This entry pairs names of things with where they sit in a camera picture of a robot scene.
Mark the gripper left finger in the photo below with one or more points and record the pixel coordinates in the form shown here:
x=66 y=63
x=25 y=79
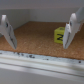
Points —
x=8 y=31

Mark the yellow block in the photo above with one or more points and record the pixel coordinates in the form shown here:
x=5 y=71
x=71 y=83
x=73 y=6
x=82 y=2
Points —
x=59 y=34

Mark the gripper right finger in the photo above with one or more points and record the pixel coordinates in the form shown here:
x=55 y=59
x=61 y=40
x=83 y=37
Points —
x=71 y=29

